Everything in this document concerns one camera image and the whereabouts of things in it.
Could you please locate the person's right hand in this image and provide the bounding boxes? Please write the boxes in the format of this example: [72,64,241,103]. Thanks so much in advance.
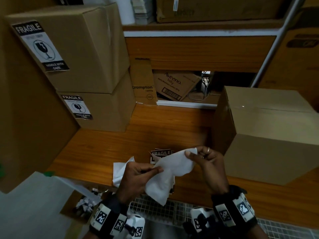
[184,146,230,196]

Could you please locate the person's left hand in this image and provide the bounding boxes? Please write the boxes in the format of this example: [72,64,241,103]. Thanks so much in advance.
[116,161,164,205]

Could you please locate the white backing paper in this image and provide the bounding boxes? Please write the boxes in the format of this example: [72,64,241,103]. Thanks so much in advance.
[112,156,136,188]

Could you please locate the fragile sticker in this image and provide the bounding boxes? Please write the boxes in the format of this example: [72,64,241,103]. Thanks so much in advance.
[144,147,198,206]
[11,20,70,73]
[59,94,93,120]

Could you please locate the stack of fragile stickers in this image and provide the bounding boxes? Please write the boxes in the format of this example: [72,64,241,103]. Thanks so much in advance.
[149,148,176,195]

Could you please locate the medium taped cardboard box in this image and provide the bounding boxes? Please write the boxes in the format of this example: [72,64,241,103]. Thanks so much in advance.
[210,86,319,186]

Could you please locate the small taped cardboard box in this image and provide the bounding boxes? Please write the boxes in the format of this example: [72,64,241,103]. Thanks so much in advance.
[56,69,136,133]

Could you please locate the large stapled cardboard box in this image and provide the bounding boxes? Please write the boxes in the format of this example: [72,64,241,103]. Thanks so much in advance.
[5,2,131,94]

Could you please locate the person's right forearm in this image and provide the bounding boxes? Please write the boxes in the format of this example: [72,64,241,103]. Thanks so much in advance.
[247,225,269,239]

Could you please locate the barcode printed cardboard box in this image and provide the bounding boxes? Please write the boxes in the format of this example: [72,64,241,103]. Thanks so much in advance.
[152,69,202,102]

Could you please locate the flattened printed cardboard carton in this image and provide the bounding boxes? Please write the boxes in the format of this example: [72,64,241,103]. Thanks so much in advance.
[129,57,158,105]

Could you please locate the large cardboard box dark band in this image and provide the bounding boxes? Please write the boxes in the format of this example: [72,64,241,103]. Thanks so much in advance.
[258,7,319,111]

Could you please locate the large cardboard box white sticker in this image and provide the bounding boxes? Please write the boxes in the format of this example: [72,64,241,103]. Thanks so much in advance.
[156,0,287,24]

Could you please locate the right wrist tracker band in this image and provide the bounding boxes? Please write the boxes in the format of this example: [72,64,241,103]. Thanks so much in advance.
[211,185,259,231]

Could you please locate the wrist tracker band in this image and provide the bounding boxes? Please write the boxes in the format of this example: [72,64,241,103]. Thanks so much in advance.
[89,194,129,238]
[211,185,259,231]

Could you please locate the left wrist tracker band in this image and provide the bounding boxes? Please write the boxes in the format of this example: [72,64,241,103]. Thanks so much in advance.
[89,194,129,238]

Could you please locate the crumpled paper scraps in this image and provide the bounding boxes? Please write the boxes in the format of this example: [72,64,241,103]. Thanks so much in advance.
[73,188,103,218]

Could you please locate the stack of grey cards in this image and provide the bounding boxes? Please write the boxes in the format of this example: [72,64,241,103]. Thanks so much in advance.
[131,0,155,25]

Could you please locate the wire mesh rack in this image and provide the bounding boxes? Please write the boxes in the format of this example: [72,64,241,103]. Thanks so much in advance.
[128,194,319,239]

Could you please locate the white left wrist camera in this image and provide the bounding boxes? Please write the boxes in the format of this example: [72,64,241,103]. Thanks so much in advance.
[123,214,146,238]

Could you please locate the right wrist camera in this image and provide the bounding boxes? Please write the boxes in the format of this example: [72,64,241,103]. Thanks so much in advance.
[183,206,220,239]

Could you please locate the tangle of cables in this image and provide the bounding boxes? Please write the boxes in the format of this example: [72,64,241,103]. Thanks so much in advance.
[188,71,212,101]

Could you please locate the white frame bar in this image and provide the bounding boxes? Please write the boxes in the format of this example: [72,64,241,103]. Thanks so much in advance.
[0,171,103,239]

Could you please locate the wooden shelf unit white frame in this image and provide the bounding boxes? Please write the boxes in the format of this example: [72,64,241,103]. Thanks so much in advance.
[122,0,307,110]

